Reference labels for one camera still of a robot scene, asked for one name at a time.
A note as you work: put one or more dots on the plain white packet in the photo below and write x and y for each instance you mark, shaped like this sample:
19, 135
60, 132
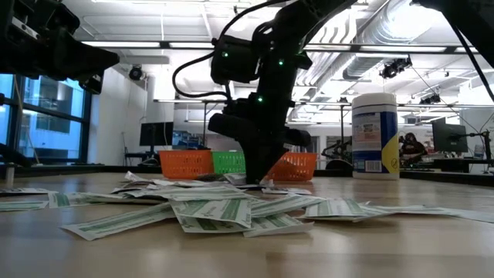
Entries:
444, 213

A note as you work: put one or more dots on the orange plastic basket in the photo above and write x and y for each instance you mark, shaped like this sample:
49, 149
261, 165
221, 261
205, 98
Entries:
297, 168
185, 164

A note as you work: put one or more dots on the person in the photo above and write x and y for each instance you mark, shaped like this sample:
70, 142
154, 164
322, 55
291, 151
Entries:
411, 146

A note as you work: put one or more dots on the black rig camera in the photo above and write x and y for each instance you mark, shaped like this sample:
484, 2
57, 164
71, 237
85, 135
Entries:
393, 68

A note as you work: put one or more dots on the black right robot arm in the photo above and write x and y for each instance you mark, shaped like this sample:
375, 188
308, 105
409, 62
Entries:
285, 38

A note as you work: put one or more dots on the large window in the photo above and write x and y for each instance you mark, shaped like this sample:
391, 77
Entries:
54, 131

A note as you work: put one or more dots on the white cylinder post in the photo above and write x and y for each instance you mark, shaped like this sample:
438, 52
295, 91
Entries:
9, 175

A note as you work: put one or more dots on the round black ceiling camera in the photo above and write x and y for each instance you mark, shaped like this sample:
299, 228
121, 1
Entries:
136, 73

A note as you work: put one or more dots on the black overhead light bar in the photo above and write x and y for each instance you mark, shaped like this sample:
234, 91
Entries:
123, 44

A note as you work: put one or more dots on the black metal rack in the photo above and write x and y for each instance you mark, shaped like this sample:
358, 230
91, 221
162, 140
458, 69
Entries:
204, 131

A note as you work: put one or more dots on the black background robot arm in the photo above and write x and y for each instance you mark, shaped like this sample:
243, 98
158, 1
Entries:
339, 148

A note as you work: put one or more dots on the black monitor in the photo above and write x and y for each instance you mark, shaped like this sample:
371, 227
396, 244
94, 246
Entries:
449, 137
154, 135

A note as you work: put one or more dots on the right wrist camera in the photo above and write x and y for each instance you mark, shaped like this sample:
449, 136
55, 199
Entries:
235, 62

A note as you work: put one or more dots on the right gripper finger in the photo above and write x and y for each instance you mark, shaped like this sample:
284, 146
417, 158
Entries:
272, 158
254, 162

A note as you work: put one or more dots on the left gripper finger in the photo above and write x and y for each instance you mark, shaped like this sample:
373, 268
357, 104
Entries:
85, 60

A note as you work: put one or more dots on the green plastic basket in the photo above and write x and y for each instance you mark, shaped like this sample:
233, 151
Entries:
227, 162

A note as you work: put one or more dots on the white blue wipes canister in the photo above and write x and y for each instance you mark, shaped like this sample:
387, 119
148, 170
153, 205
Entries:
374, 135

